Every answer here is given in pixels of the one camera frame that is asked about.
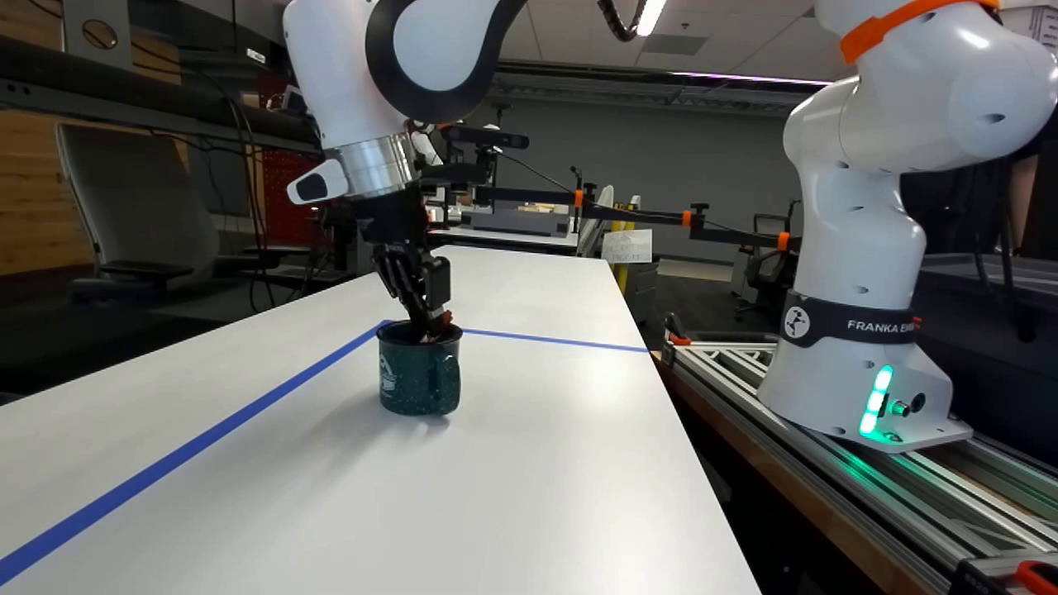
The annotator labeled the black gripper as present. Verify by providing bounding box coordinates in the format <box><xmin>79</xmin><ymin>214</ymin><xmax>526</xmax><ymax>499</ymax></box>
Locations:
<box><xmin>352</xmin><ymin>181</ymin><xmax>455</xmax><ymax>327</ymax></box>

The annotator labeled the dark green mug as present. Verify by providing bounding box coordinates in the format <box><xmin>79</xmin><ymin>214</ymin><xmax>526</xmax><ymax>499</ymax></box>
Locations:
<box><xmin>372</xmin><ymin>317</ymin><xmax>467</xmax><ymax>420</ymax></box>

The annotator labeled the person forearm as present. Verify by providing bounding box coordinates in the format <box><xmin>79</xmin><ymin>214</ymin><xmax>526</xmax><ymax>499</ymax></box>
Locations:
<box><xmin>1000</xmin><ymin>147</ymin><xmax>1045</xmax><ymax>253</ymax></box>

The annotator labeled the white background table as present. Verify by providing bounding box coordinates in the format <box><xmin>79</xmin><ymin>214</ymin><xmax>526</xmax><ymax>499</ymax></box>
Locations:
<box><xmin>426</xmin><ymin>223</ymin><xmax>585</xmax><ymax>259</ymax></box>

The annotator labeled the short blue tape line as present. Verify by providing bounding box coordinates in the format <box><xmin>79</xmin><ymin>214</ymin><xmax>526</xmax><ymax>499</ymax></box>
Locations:
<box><xmin>459</xmin><ymin>326</ymin><xmax>650</xmax><ymax>356</ymax></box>

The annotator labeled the red cabinet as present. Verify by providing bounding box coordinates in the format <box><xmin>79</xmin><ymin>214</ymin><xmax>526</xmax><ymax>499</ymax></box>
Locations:
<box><xmin>259</xmin><ymin>147</ymin><xmax>332</xmax><ymax>253</ymax></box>

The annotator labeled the black boom with orange joints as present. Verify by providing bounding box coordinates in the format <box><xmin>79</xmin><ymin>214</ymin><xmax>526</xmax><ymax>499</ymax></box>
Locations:
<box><xmin>472</xmin><ymin>179</ymin><xmax>801</xmax><ymax>254</ymax></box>

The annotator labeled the orange black clamp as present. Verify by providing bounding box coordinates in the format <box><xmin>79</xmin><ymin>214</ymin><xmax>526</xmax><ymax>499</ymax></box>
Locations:
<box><xmin>653</xmin><ymin>313</ymin><xmax>693</xmax><ymax>356</ymax></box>

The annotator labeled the long blue tape line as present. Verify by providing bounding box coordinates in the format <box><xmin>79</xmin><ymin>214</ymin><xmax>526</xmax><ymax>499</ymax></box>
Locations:
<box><xmin>0</xmin><ymin>326</ymin><xmax>387</xmax><ymax>588</ymax></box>

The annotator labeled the grey covered chair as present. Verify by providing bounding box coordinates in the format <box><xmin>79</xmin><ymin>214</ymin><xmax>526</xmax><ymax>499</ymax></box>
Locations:
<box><xmin>56</xmin><ymin>115</ymin><xmax>221</xmax><ymax>283</ymax></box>

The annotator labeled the ceiling light strip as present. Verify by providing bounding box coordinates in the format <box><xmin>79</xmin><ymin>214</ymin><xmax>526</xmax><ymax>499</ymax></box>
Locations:
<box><xmin>630</xmin><ymin>0</ymin><xmax>672</xmax><ymax>45</ymax></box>

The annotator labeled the wooden shelf unit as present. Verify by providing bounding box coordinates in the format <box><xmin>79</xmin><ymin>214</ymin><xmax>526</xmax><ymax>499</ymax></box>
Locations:
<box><xmin>0</xmin><ymin>0</ymin><xmax>190</xmax><ymax>283</ymax></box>

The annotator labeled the yellow post with white sign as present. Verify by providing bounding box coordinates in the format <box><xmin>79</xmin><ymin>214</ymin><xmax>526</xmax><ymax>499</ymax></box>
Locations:
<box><xmin>598</xmin><ymin>214</ymin><xmax>653</xmax><ymax>270</ymax></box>

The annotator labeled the aluminium rail frame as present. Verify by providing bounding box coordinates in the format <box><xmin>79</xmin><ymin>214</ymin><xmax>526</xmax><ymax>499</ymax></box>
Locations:
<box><xmin>657</xmin><ymin>334</ymin><xmax>1058</xmax><ymax>595</ymax></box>

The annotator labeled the red clamp handle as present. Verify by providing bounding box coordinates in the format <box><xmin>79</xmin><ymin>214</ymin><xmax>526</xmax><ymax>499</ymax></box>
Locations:
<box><xmin>1004</xmin><ymin>558</ymin><xmax>1058</xmax><ymax>595</ymax></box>

